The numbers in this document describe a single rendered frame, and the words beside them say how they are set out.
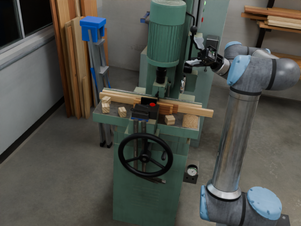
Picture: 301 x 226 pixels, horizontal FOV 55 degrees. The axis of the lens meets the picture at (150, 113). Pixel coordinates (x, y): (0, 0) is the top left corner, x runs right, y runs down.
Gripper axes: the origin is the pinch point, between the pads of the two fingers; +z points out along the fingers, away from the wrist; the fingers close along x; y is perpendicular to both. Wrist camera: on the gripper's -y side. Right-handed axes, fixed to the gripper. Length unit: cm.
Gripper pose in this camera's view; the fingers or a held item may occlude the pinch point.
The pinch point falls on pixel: (186, 48)
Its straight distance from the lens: 146.3
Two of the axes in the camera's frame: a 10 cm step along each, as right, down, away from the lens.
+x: -1.9, 9.4, -3.0
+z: -7.9, -3.2, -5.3
